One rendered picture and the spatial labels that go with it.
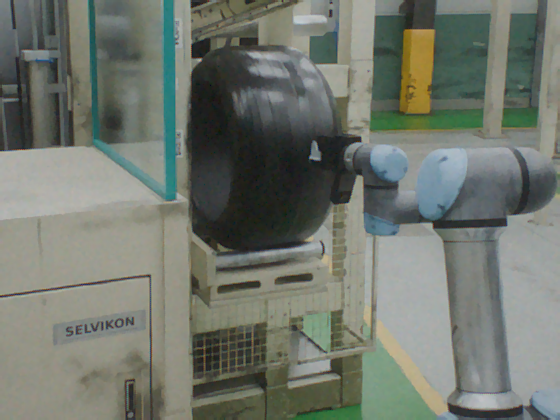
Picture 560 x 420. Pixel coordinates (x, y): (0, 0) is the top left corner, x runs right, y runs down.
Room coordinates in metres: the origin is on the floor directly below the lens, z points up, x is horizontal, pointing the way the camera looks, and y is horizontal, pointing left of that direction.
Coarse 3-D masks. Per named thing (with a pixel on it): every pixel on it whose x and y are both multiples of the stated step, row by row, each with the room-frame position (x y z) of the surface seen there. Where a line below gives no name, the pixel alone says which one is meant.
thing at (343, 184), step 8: (336, 176) 1.75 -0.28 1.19; (344, 176) 1.74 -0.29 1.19; (352, 176) 1.74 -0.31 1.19; (336, 184) 1.75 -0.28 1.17; (344, 184) 1.75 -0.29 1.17; (352, 184) 1.76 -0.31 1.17; (336, 192) 1.75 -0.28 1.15; (344, 192) 1.76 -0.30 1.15; (352, 192) 1.77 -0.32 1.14; (336, 200) 1.76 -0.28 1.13; (344, 200) 1.76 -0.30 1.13
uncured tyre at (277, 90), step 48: (240, 48) 2.10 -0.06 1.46; (288, 48) 2.14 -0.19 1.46; (192, 96) 2.25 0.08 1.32; (240, 96) 1.94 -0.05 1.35; (288, 96) 1.95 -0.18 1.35; (192, 144) 2.37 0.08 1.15; (240, 144) 1.90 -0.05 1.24; (288, 144) 1.89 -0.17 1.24; (192, 192) 2.23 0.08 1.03; (240, 192) 1.90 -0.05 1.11; (288, 192) 1.90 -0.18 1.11; (240, 240) 1.97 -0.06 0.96; (288, 240) 2.02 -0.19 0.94
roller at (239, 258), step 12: (228, 252) 1.98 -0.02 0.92; (240, 252) 1.99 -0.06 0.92; (252, 252) 2.00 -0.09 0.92; (264, 252) 2.01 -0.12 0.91; (276, 252) 2.02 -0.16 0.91; (288, 252) 2.03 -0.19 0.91; (300, 252) 2.04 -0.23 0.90; (312, 252) 2.06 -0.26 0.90; (324, 252) 2.07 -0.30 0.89; (216, 264) 1.95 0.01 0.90; (228, 264) 1.96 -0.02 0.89; (240, 264) 1.98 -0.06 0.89; (252, 264) 2.00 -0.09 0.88
